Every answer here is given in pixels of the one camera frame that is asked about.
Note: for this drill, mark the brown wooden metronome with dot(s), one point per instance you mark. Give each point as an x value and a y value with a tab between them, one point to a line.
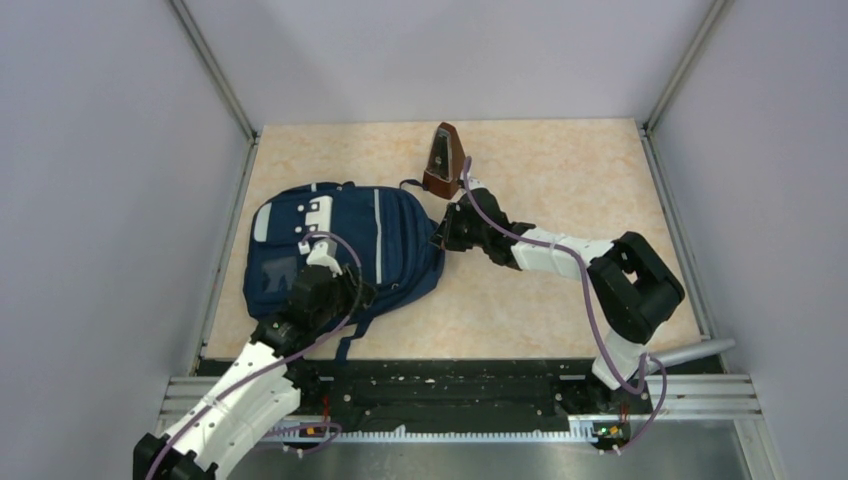
445	162

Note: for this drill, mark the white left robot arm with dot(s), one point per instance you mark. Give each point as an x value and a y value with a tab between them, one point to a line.
261	387

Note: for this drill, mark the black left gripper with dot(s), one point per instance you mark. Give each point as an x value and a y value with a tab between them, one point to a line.
348	281

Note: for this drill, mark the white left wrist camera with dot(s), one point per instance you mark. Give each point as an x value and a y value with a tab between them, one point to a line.
321	254

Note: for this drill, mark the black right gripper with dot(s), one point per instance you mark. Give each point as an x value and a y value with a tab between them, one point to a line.
445	236

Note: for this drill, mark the navy blue student backpack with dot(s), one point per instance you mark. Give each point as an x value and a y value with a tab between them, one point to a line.
387	228

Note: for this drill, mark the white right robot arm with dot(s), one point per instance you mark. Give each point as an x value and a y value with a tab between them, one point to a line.
627	288

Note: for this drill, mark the grey metal tube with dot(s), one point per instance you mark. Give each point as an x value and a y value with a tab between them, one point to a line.
681	355

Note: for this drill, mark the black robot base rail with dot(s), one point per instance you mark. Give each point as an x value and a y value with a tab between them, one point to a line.
457	396

